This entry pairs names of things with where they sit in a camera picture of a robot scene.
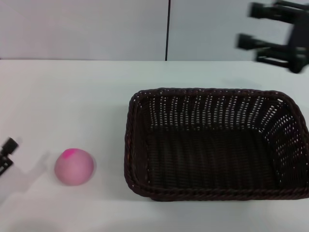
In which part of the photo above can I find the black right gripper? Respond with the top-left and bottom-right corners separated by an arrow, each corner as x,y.
235,0 -> 309,74

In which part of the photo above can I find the black woven rectangular basket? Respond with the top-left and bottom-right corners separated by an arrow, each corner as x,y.
123,87 -> 309,202

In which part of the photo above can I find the pink peach toy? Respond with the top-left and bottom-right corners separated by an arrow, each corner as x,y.
54,147 -> 95,187

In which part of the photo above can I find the black vertical wall strip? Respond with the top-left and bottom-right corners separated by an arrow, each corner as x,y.
165,0 -> 172,61

